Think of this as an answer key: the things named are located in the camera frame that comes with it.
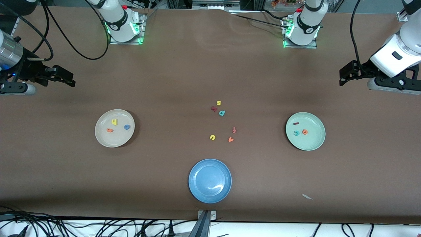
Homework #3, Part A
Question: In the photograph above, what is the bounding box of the pale green plate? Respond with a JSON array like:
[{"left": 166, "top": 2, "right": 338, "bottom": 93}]
[{"left": 285, "top": 112, "right": 326, "bottom": 151}]

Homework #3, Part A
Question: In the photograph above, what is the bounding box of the beige brown plate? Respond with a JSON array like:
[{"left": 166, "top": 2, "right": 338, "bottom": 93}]
[{"left": 95, "top": 109, "right": 135, "bottom": 148}]

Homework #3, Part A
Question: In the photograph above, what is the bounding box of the blue plate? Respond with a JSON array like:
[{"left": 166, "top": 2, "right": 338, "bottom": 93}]
[{"left": 188, "top": 159, "right": 232, "bottom": 204}]

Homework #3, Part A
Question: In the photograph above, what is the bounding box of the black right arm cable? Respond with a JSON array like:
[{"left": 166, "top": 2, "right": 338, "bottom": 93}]
[{"left": 7, "top": 0, "right": 110, "bottom": 62}]

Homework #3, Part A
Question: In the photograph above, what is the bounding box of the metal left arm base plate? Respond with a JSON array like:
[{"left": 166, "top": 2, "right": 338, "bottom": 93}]
[{"left": 282, "top": 18, "right": 318, "bottom": 49}]

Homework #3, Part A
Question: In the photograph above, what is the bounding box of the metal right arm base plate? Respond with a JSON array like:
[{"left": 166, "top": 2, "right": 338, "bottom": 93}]
[{"left": 109, "top": 13, "right": 145, "bottom": 45}]

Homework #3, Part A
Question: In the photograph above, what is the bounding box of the black base cable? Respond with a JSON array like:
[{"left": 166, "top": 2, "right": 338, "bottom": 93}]
[{"left": 229, "top": 9, "right": 290, "bottom": 29}]

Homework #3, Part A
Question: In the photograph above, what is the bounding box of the aluminium frame rail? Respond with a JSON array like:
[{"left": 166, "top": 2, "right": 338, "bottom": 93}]
[{"left": 192, "top": 0, "right": 241, "bottom": 11}]

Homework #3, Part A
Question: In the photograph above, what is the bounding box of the grey metal camera bracket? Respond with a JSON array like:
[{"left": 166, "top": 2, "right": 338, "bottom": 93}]
[{"left": 196, "top": 210, "right": 217, "bottom": 237}]

